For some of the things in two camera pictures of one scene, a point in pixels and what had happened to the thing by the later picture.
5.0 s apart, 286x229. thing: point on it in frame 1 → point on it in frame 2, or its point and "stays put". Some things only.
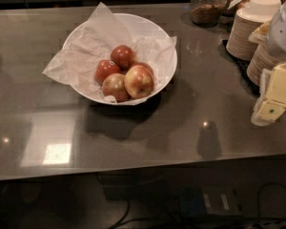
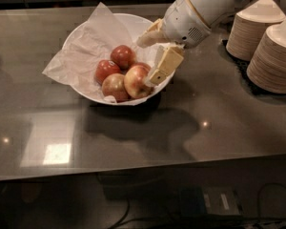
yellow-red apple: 139,80 stays put
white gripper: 283,35 → 182,23
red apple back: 124,56 stays put
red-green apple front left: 113,85 stays put
